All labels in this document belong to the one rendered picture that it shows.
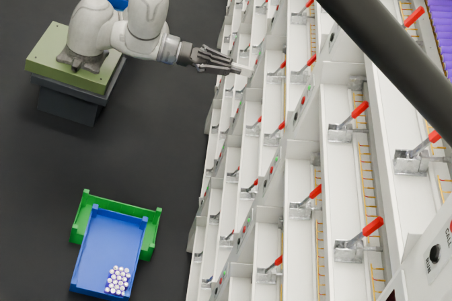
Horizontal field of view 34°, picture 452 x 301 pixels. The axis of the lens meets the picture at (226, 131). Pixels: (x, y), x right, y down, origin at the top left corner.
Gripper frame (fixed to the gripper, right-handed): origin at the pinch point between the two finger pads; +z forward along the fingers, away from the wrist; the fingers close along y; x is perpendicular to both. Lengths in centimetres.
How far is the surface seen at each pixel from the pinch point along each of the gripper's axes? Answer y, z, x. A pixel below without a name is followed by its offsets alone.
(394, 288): 138, 3, 71
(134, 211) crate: -6, -19, -80
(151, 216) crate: -6, -12, -80
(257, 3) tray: -56, 5, -7
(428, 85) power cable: 156, -13, 108
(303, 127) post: 75, 5, 41
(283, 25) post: 4.7, 6.2, 22.1
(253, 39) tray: -30.6, 5.0, -7.2
